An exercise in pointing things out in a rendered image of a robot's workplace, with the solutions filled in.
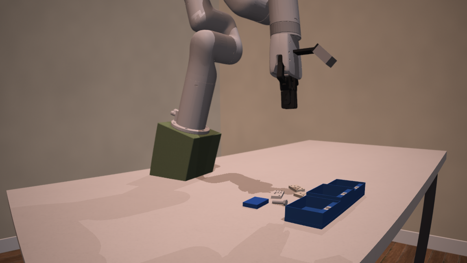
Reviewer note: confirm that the blue rack of bins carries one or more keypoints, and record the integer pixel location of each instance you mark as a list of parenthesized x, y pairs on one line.
[(324, 203)]

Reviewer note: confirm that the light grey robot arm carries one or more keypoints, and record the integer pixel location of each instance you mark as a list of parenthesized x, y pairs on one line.
[(217, 40)]

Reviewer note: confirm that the grey hex-head bolt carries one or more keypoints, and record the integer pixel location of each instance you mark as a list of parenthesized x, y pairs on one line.
[(285, 202)]

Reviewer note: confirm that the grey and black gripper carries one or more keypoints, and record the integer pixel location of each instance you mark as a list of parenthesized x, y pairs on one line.
[(286, 66)]

